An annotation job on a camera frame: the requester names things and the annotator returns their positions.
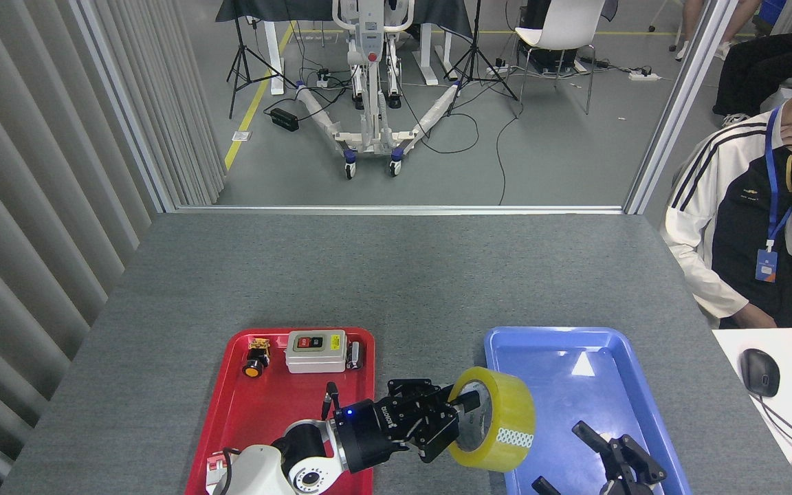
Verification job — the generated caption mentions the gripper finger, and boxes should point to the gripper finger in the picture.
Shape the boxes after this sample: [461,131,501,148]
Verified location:
[573,421,667,495]

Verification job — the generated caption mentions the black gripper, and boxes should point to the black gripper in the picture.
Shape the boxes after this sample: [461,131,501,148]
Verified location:
[333,378,563,495]

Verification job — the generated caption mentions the yellow tape roll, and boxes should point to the yellow tape roll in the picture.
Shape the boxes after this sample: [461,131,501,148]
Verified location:
[445,366,536,473]

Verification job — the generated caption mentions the blue plastic tray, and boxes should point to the blue plastic tray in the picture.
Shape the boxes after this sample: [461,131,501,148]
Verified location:
[484,327,692,495]

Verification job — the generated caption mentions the black computer mouse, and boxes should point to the black computer mouse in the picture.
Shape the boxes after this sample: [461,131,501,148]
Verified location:
[740,349,780,398]

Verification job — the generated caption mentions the red plastic tray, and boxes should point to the red plastic tray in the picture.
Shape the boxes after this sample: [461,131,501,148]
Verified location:
[184,327,376,495]

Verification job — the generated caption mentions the black yellow push button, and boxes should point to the black yellow push button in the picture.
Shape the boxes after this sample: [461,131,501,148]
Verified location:
[242,337,272,379]

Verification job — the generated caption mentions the white red circuit breaker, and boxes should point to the white red circuit breaker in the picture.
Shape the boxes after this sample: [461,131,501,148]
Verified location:
[206,452,229,495]

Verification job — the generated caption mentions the white stand on wheels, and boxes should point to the white stand on wheels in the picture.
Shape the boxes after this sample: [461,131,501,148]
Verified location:
[294,0,465,179]

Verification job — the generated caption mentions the black tripod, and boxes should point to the black tripod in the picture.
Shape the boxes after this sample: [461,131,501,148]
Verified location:
[444,0,520,116]
[226,0,297,119]

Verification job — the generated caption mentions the seated person in black trousers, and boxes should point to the seated person in black trousers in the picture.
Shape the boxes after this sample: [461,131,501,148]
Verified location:
[712,10,792,128]

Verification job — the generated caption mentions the white chair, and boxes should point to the white chair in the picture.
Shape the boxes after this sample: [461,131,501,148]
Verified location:
[509,0,606,114]

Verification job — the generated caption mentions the person's legs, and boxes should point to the person's legs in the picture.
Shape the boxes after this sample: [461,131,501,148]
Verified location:
[674,0,761,61]

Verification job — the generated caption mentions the white switch box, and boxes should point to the white switch box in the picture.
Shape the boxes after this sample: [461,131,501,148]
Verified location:
[285,330,349,374]

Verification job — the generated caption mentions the silver frame rail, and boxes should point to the silver frame rail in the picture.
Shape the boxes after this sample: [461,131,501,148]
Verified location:
[175,205,627,215]

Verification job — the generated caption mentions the blue lanyard with badge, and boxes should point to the blue lanyard with badge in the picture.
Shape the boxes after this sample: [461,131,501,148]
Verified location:
[756,107,792,283]

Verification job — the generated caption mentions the long black floor cable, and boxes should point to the long black floor cable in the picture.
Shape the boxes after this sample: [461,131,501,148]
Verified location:
[496,113,527,206]

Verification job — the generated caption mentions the silver post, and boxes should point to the silver post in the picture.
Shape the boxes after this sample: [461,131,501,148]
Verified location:
[69,0,177,214]
[623,0,740,215]

